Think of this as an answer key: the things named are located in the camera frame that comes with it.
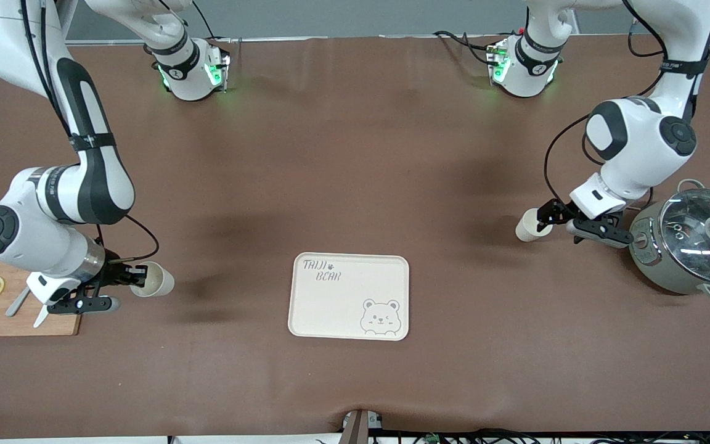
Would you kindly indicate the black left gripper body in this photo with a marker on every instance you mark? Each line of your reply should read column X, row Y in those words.
column 559, row 209

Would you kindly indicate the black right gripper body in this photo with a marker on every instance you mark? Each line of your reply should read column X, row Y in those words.
column 114, row 273

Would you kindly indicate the white IKEA cup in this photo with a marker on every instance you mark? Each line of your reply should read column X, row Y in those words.
column 159, row 280
column 526, row 229

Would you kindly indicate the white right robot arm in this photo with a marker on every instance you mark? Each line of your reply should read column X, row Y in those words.
column 84, row 191

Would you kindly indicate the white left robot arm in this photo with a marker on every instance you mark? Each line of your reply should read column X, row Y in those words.
column 632, row 154

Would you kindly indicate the white plastic knife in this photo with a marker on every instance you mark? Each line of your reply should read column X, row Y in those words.
column 40, row 317

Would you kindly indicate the grey-green electric cooking pot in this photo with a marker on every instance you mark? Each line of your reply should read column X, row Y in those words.
column 648, row 265

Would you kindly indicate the grey plastic knife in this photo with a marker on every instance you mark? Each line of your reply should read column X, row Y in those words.
column 16, row 303

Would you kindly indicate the glass pot lid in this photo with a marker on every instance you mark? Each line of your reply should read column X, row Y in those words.
column 700, row 246

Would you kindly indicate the brown table mat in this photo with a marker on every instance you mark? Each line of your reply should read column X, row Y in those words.
column 355, row 154

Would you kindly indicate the cream bear print tray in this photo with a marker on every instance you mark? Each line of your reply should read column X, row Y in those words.
column 349, row 308

